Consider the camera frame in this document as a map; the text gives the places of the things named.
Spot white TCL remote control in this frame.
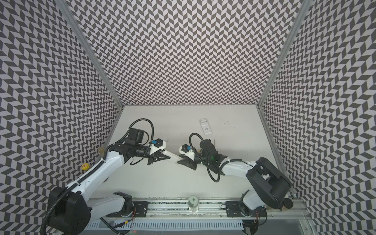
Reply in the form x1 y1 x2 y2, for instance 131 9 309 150
162 150 183 164

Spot white remote green buttons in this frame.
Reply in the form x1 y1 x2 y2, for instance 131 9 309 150
199 118 212 136

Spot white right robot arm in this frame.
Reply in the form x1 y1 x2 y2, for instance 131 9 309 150
178 140 291 211

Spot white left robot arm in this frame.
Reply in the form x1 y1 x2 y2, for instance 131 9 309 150
40 128 171 235

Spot black corrugated right cable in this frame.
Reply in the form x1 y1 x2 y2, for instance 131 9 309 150
188 132 250 183

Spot black corrugated cable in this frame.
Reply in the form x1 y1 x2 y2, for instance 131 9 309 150
105 118 155 153
188 132 250 183

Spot black corrugated left cable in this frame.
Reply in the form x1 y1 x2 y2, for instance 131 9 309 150
105 118 155 153

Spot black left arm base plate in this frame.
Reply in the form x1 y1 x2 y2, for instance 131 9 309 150
106 201 149 218

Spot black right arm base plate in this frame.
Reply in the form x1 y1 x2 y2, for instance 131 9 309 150
224 201 267 218

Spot aluminium front rail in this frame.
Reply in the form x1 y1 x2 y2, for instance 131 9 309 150
88 199 309 221

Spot aluminium corner post left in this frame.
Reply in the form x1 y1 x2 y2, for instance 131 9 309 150
54 0 124 108

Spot aluminium corner post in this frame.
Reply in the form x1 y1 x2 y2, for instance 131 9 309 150
257 0 314 109
54 0 124 108

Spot aluminium corner post right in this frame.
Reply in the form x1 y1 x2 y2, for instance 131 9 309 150
257 0 314 109

